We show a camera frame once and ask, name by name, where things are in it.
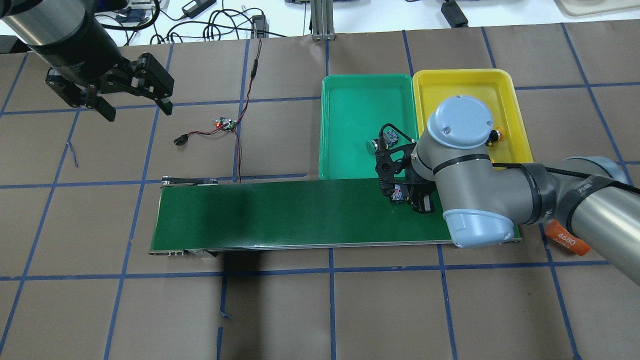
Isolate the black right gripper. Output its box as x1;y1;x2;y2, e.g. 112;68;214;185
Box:
375;138;436;214

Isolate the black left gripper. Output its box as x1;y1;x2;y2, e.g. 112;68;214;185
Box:
45;52;175;122

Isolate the green push button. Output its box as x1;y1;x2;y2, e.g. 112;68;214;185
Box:
365;130;400;155
390;184;407;204

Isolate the orange cylinder marked 4680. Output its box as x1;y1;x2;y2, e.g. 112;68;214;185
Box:
544;219;592;256

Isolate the yellow push button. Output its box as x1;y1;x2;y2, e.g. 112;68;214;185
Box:
485;127;505;147

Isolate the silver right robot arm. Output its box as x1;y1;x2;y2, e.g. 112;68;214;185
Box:
368;95;640;283

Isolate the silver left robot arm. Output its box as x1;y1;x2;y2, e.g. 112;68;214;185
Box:
1;0;175;122

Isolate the black barrel connector plug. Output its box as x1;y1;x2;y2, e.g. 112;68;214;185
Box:
173;133;190;147

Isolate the yellow plastic tray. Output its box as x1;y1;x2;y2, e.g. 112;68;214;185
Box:
412;68;534;163

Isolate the small motor controller board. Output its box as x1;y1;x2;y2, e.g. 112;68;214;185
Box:
214;117;238;133

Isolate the black power adapter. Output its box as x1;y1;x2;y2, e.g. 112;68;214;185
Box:
182;0;217;19

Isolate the green plastic tray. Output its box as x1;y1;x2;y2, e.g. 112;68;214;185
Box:
318;74;418;180

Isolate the green conveyor belt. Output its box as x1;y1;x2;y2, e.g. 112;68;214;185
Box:
149;171;523;258

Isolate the red black power wire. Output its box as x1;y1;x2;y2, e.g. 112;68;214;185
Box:
185;37;263;183

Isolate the aluminium frame post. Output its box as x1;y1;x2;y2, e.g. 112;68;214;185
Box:
310;0;336;42

